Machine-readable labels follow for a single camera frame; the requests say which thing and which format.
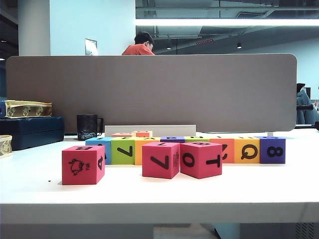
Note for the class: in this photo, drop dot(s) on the purple foam block with R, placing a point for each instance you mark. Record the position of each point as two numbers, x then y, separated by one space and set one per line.
179 139

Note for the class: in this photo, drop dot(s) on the orange foam block with X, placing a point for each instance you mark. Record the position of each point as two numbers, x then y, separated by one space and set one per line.
122 135

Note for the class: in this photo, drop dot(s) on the yellow foam block with A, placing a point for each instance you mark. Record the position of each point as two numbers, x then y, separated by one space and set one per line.
138 154

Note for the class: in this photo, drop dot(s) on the pink foam block with 7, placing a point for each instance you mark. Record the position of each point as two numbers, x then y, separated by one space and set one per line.
149 169

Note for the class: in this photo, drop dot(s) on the green foam block with Duck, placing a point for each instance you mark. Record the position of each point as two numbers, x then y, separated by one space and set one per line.
114 159

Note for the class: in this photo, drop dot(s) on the blue foam letter block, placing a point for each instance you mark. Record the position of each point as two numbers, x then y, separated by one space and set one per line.
97 141

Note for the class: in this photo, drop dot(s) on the orange foam block with D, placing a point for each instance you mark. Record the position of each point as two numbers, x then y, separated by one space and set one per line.
143 134

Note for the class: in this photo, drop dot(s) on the brown desk partition panel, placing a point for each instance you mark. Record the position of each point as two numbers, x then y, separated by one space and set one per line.
174 87

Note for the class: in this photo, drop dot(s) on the green foam block with N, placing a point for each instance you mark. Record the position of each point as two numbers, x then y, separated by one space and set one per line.
199 139

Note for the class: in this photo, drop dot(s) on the pink foam block with T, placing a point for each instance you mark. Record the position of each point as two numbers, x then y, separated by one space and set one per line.
197 171

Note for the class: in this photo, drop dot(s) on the person in orange shirt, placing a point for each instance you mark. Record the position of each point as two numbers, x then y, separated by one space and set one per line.
137 49

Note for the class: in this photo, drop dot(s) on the black mug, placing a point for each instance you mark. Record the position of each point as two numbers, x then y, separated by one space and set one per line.
85 125

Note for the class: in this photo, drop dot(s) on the orange foam block with I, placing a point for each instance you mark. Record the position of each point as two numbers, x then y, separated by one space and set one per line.
229 156

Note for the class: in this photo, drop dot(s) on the yellow foam block with Q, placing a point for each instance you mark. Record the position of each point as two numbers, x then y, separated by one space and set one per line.
238 159

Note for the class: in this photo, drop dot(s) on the red ceiling sign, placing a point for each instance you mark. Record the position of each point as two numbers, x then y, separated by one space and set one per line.
205 41

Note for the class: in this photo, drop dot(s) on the pink foam block with Yak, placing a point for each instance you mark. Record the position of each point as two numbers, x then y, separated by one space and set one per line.
83 178

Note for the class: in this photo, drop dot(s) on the ceiling spot lamp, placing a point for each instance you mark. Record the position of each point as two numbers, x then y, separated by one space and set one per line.
239 45

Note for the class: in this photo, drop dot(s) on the ceiling light strip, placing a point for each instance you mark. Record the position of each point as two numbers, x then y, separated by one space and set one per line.
211 22

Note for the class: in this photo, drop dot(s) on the purple foam block with G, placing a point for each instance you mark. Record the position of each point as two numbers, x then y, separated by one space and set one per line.
264 159

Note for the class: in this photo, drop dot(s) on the navy blue case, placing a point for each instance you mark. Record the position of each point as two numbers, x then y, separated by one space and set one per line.
30 132

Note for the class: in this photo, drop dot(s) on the long cream ornate box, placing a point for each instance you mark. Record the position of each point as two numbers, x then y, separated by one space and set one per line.
25 103

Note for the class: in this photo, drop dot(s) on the grey jacket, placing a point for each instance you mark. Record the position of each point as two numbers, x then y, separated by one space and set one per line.
302 112

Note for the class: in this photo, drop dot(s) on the black chair armrest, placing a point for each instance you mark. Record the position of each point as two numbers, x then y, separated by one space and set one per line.
304 107

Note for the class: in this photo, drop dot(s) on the small cream ornate box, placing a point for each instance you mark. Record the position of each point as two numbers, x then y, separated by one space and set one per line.
5 147

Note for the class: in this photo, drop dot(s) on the dark round object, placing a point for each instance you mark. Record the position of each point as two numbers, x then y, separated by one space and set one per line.
317 126

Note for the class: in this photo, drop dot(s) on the blue box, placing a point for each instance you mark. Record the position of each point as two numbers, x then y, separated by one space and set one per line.
2 110

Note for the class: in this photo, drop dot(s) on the framed wall sign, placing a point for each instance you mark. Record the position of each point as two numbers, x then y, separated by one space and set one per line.
90 47

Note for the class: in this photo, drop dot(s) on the white partition foot bracket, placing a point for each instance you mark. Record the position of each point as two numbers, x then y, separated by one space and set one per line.
270 134

